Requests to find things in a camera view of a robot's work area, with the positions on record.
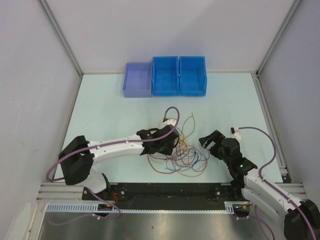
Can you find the right aluminium frame post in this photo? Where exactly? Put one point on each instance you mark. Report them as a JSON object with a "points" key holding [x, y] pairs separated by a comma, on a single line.
{"points": [[280, 32]]}

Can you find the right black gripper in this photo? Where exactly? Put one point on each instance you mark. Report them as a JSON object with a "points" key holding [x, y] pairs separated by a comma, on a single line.
{"points": [[205, 141]]}

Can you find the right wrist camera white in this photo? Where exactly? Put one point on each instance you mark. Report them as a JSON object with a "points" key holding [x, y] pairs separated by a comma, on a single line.
{"points": [[235, 133]]}

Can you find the blue bin right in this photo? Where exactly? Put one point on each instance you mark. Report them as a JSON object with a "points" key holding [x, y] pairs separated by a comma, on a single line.
{"points": [[192, 76]]}

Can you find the blue bin middle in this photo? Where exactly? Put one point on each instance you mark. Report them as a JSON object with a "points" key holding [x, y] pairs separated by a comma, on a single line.
{"points": [[165, 76]]}

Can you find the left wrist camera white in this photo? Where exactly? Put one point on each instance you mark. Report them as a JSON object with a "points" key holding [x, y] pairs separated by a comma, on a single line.
{"points": [[167, 122]]}

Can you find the blue bin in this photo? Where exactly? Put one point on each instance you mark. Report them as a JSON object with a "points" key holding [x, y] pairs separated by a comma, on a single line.
{"points": [[165, 76], [192, 76]]}

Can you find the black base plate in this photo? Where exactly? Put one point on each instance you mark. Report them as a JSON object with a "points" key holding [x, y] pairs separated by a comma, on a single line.
{"points": [[172, 196]]}

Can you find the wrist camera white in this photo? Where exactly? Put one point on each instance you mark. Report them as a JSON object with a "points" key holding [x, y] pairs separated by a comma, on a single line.
{"points": [[167, 122], [235, 133]]}

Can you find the front aluminium rail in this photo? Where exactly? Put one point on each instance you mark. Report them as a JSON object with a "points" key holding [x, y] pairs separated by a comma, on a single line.
{"points": [[59, 192]]}

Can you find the lavender plastic bin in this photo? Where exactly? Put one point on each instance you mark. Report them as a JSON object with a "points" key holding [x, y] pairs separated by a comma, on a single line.
{"points": [[137, 80]]}

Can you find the aluminium frame post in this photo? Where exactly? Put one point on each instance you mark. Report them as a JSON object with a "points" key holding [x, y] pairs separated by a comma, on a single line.
{"points": [[280, 32], [52, 20]]}

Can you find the right aluminium table rail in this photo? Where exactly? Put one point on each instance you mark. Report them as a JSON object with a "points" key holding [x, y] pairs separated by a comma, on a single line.
{"points": [[281, 161]]}

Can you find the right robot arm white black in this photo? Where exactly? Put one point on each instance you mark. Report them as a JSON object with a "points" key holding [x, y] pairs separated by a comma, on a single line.
{"points": [[300, 218]]}

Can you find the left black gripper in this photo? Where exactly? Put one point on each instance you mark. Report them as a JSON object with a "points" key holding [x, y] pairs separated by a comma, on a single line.
{"points": [[168, 151]]}

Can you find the left aluminium frame post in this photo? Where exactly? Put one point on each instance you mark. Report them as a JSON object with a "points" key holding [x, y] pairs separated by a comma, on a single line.
{"points": [[52, 20]]}

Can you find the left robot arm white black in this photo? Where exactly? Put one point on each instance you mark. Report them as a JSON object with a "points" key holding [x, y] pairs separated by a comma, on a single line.
{"points": [[80, 155]]}

